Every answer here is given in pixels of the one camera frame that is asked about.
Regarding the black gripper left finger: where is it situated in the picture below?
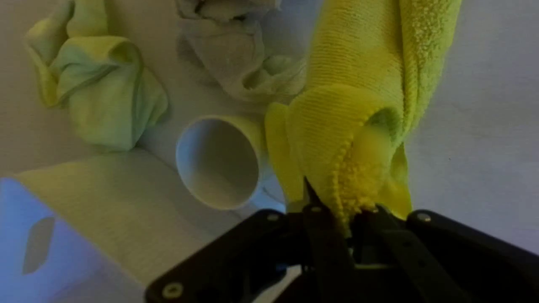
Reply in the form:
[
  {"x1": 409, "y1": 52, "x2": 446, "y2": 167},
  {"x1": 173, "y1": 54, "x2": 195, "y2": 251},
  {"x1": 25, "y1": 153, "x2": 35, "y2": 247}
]
[{"x1": 143, "y1": 177, "x2": 352, "y2": 303}]

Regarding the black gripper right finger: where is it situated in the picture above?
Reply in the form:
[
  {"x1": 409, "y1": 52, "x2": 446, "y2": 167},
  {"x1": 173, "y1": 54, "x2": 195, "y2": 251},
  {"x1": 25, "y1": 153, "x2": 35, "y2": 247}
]
[{"x1": 346, "y1": 205, "x2": 539, "y2": 303}]

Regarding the white mug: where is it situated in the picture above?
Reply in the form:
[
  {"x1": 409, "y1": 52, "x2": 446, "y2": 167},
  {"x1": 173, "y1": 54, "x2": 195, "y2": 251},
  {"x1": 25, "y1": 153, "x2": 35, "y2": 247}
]
[{"x1": 173, "y1": 113, "x2": 272, "y2": 214}]

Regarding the bright yellow cloth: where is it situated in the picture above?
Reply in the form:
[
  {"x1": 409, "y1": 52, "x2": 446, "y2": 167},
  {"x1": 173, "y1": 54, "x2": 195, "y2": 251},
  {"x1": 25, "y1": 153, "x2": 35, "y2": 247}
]
[{"x1": 262, "y1": 0, "x2": 464, "y2": 224}]

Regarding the white plastic box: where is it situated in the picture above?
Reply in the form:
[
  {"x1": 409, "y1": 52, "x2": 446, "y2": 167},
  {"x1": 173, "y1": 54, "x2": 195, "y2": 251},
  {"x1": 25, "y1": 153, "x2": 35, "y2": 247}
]
[{"x1": 0, "y1": 146, "x2": 259, "y2": 303}]

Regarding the grey white cloth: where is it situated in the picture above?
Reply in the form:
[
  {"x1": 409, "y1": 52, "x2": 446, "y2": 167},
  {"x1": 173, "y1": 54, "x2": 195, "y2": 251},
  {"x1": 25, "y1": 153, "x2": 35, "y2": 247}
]
[{"x1": 173, "y1": 0, "x2": 309, "y2": 108}]

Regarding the pale green cloth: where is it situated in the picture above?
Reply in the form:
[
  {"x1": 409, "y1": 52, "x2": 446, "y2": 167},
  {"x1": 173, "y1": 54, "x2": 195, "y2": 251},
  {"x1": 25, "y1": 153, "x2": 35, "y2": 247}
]
[{"x1": 23, "y1": 0, "x2": 171, "y2": 155}]

